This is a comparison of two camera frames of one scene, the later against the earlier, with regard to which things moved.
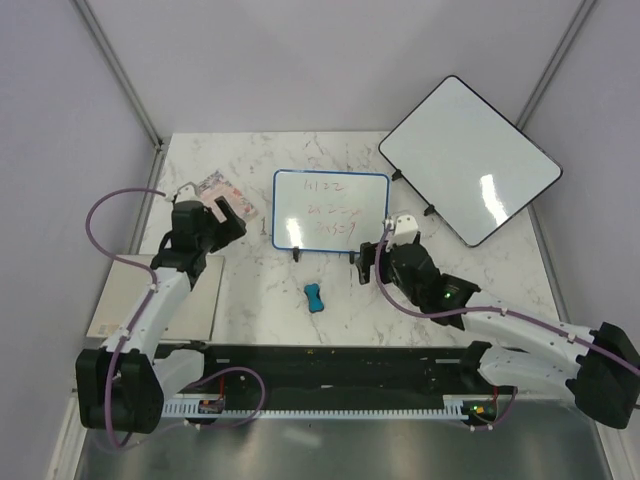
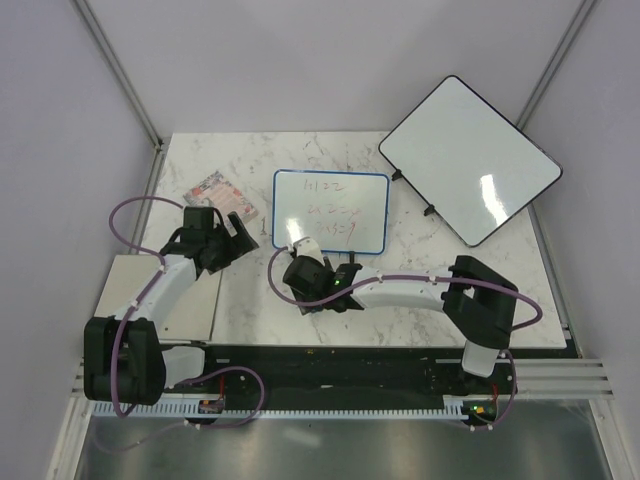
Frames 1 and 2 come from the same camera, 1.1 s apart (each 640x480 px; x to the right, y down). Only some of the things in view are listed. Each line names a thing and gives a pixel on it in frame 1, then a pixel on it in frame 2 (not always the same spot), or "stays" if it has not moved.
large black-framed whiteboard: x=472 y=165 stays
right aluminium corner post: x=584 y=9 stays
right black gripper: x=364 y=261 -> x=327 y=265
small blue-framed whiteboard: x=326 y=210 stays
